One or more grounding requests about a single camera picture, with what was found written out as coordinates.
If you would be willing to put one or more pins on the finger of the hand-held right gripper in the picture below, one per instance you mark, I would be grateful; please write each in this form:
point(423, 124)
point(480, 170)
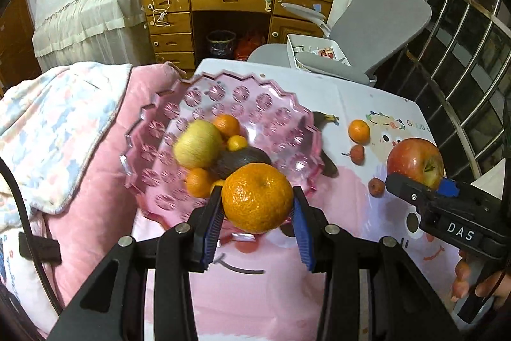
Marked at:
point(448, 188)
point(407, 189)

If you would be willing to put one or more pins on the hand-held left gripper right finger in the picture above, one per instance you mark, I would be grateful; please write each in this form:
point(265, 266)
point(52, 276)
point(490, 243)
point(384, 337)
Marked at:
point(304, 241)

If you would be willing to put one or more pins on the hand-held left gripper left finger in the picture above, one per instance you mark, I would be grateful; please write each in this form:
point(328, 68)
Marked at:
point(211, 233)

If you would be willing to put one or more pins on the red apple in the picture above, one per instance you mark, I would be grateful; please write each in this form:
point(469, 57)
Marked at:
point(413, 161)

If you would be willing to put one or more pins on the small orange mandarin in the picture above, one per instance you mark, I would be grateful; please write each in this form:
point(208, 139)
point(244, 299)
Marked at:
point(237, 143)
point(217, 184)

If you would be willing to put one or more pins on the large orange mandarin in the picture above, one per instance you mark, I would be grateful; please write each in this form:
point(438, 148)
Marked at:
point(257, 197)

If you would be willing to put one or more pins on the dark avocado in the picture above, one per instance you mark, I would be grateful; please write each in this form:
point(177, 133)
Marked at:
point(239, 161)

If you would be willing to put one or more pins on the yellow-green apple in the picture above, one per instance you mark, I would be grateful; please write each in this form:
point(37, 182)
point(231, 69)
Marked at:
point(197, 145)

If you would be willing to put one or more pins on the pink glass fruit bowl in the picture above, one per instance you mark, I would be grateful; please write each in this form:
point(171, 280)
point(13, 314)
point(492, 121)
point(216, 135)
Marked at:
point(159, 133)

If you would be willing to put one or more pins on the person's right hand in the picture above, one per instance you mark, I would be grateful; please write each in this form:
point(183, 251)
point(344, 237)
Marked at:
point(461, 279)

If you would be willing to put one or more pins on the small red hawthorn berry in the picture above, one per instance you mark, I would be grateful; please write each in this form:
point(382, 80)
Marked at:
point(357, 154)
point(376, 187)

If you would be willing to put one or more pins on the dark overripe banana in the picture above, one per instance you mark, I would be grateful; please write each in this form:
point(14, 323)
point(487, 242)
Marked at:
point(328, 167)

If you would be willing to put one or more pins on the pink quilt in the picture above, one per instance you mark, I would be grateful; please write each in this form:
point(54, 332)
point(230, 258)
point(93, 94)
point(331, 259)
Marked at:
point(92, 205)

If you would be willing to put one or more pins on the metal window grille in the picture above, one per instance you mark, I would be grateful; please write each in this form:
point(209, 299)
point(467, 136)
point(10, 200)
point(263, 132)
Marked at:
point(459, 25)

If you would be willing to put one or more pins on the black clip block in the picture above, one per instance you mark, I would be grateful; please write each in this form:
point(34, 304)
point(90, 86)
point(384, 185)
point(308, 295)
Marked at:
point(40, 248)

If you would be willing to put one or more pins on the grey office chair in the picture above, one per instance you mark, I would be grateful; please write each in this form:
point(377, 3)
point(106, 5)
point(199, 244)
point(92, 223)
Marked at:
point(383, 17)

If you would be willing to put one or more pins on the white plastic tray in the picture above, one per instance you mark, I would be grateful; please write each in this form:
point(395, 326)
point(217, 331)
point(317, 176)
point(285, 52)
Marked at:
point(307, 45)

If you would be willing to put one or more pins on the dark trash bin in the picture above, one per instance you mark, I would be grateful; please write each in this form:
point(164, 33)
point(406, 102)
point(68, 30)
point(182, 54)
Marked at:
point(220, 45)

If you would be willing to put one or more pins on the red plastic bag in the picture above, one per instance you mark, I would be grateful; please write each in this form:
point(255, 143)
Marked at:
point(249, 47)

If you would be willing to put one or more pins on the pastel patterned blanket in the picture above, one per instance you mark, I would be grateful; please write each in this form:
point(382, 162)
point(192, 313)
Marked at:
point(52, 125)

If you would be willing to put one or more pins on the white lace cover cloth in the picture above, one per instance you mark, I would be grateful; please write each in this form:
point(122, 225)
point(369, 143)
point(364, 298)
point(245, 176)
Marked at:
point(80, 5)

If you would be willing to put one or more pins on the brown wooden door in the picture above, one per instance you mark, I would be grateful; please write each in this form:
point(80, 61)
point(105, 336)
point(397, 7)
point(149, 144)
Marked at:
point(12, 57)

